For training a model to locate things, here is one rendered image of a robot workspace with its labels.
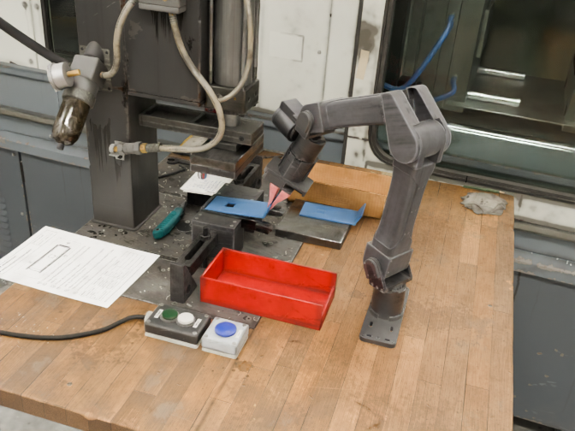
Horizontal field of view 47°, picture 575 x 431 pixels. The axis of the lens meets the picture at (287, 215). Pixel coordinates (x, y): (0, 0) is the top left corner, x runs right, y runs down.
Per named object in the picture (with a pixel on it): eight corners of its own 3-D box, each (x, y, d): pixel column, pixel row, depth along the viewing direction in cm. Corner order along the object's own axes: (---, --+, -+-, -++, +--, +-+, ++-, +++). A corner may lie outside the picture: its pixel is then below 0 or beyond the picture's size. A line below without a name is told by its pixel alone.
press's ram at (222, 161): (239, 192, 136) (244, 50, 122) (126, 170, 142) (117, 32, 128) (266, 160, 152) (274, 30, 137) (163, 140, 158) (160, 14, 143)
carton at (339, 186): (381, 222, 167) (385, 195, 164) (287, 203, 173) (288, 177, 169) (389, 201, 178) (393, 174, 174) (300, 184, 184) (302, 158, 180)
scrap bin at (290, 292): (319, 331, 127) (323, 305, 124) (199, 301, 132) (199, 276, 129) (334, 296, 137) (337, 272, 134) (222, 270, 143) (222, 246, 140)
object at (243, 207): (269, 219, 144) (269, 207, 142) (204, 210, 148) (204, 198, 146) (279, 205, 150) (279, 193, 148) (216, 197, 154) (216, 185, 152)
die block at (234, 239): (233, 262, 146) (234, 233, 142) (191, 252, 148) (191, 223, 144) (262, 221, 163) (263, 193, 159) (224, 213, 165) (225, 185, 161)
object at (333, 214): (360, 227, 159) (362, 215, 158) (299, 215, 162) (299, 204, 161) (364, 213, 165) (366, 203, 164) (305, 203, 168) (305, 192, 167)
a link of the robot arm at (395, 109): (292, 105, 131) (408, 89, 107) (325, 97, 136) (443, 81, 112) (303, 165, 133) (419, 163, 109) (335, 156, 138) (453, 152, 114)
